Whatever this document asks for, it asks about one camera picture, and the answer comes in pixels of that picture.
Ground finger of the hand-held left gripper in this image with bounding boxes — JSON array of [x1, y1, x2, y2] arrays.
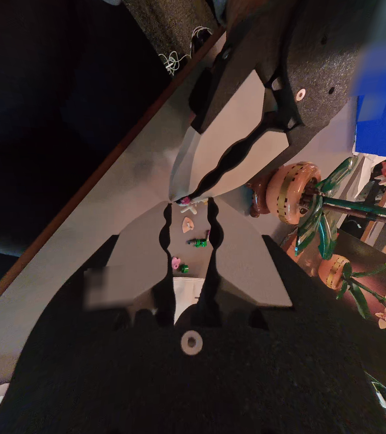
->
[[168, 69, 265, 205], [192, 130, 290, 201]]

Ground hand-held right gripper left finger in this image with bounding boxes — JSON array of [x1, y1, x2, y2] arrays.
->
[[84, 202, 175, 325]]

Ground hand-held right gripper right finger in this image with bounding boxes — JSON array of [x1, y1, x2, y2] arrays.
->
[[196, 198, 294, 323]]

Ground grey desk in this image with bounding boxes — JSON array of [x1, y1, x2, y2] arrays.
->
[[0, 27, 359, 394]]

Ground brick orchid plant in pot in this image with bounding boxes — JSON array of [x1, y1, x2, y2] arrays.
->
[[245, 156, 386, 262]]

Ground green brick stem piece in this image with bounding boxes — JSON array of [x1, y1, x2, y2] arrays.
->
[[186, 230, 211, 249]]

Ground white brick flower piece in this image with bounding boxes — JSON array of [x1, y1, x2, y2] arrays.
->
[[179, 198, 210, 215]]

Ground blue plastic bin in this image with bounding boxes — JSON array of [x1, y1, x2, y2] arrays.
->
[[353, 51, 386, 160]]

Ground clear plastic bag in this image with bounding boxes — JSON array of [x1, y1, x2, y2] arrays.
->
[[350, 153, 386, 204]]

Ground dark printed box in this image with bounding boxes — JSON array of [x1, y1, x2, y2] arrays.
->
[[279, 229, 386, 434]]

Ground white cable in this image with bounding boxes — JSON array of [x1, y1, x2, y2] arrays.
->
[[158, 26, 214, 76]]

